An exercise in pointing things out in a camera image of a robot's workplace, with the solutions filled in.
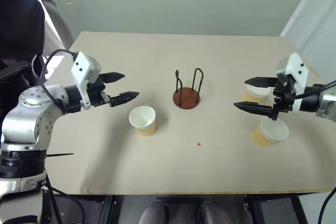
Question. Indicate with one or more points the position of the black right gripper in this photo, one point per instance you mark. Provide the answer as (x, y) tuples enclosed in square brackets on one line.
[(284, 99)]

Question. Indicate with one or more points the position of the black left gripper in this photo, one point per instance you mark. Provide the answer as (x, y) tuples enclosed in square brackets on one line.
[(98, 96)]

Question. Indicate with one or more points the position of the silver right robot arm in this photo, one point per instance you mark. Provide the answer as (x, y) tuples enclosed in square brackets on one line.
[(325, 103)]

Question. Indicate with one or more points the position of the yellow white paper cup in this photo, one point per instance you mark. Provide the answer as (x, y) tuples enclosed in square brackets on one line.
[(271, 133), (143, 120), (256, 93)]

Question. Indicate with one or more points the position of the small red scrap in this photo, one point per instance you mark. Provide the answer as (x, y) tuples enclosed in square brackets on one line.
[(198, 144)]

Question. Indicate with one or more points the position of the thin black pointed rod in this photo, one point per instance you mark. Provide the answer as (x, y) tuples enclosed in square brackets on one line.
[(60, 154)]

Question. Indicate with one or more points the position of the black office chair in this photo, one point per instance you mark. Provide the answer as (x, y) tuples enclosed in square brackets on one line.
[(18, 24)]

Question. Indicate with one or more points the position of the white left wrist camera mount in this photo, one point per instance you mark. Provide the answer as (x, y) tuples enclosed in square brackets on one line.
[(83, 70)]

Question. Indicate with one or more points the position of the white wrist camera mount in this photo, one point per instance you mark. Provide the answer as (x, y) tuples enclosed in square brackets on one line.
[(83, 70), (296, 73)]

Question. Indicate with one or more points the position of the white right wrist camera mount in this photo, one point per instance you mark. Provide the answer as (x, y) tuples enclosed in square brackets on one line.
[(296, 73)]

